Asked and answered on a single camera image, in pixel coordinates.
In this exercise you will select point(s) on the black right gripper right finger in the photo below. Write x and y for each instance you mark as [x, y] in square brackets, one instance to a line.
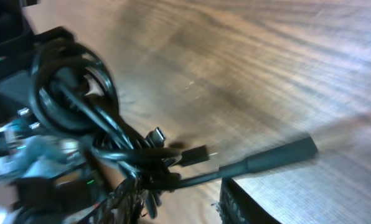
[235, 206]

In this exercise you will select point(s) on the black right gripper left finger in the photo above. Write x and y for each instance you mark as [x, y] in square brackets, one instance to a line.
[122, 206]

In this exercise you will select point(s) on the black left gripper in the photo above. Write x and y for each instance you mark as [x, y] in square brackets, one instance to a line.
[17, 49]

